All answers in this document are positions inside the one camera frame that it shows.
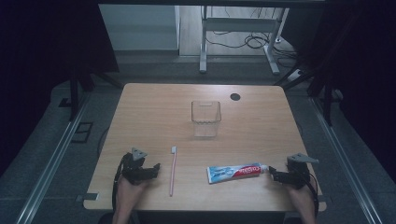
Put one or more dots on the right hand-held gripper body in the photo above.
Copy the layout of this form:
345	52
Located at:
299	174

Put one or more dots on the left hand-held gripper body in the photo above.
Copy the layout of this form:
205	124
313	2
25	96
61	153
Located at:
134	169

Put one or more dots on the pink toothbrush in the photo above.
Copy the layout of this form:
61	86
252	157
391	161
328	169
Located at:
172	171

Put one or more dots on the white red blue toothpaste tube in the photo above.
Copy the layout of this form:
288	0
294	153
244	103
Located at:
230	173

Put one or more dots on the clear plastic cup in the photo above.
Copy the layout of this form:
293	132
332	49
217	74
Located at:
206	125

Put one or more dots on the person's right hand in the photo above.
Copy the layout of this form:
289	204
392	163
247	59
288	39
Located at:
300	194

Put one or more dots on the person's left hand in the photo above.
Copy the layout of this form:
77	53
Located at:
130	193

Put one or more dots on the black metal stand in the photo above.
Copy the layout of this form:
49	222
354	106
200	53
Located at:
327	99
74	93

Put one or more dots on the black round table grommet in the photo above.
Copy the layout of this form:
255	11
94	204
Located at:
235	96

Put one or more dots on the small black floor plate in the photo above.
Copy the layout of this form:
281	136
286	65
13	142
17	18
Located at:
64	102

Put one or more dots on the white power strip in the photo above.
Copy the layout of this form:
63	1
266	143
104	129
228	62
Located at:
299	74

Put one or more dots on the dark curtain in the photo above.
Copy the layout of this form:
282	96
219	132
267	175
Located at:
37	62
367	68

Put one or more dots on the white board panel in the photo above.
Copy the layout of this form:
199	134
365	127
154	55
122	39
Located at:
140	28

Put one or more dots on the aluminium floor rail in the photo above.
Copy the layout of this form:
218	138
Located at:
345	158
53	158

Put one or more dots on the grey table corner bracket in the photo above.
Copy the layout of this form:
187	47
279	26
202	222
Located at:
88	196

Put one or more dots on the black floor socket frame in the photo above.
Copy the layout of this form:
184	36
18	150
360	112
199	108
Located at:
74	133

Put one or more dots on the white metal desk frame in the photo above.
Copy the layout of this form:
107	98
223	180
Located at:
239	25

